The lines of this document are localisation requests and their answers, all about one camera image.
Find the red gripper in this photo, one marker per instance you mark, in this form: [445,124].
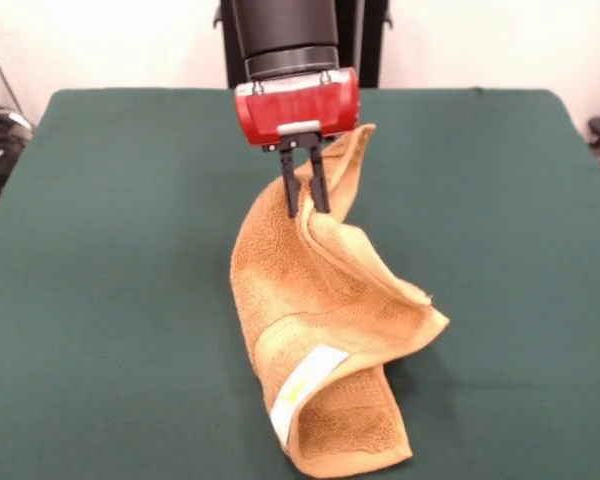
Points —
[295,110]

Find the orange terry towel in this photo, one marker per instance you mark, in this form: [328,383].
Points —
[280,280]

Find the dark green table cloth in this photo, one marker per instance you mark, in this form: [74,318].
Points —
[105,250]

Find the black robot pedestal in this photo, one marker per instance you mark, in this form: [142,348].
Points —
[227,65]

